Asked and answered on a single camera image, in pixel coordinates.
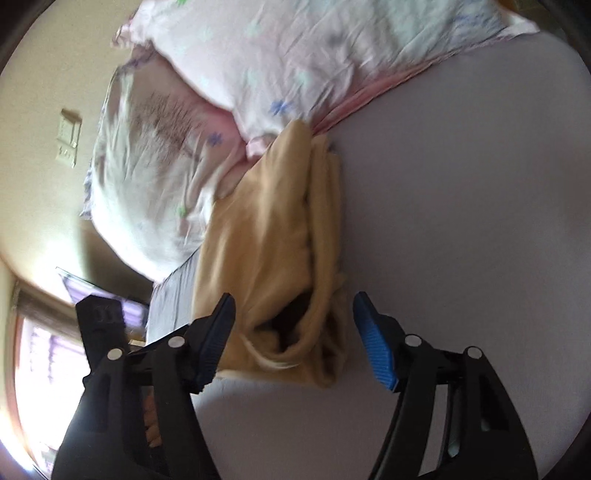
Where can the grey bed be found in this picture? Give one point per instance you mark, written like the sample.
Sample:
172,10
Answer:
461,230

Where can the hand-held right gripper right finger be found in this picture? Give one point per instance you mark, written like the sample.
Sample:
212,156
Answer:
376,347

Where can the white pink printed pillow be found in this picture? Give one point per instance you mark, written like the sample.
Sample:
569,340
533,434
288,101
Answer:
152,175

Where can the yellow small garment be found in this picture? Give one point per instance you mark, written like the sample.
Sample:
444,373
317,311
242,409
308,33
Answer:
268,240

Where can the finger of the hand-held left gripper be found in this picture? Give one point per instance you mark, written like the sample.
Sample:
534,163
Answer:
99,319

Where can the pink floral pillow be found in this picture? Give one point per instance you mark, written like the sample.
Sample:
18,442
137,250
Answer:
323,55

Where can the dark framed screen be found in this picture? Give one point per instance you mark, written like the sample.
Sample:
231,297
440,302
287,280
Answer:
124,310

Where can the bright window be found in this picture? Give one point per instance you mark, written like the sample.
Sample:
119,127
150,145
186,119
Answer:
41,378

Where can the cream wall switch plate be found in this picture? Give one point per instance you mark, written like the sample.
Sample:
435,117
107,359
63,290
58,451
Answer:
67,137

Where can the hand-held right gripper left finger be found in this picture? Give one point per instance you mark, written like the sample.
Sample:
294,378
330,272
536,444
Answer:
216,342

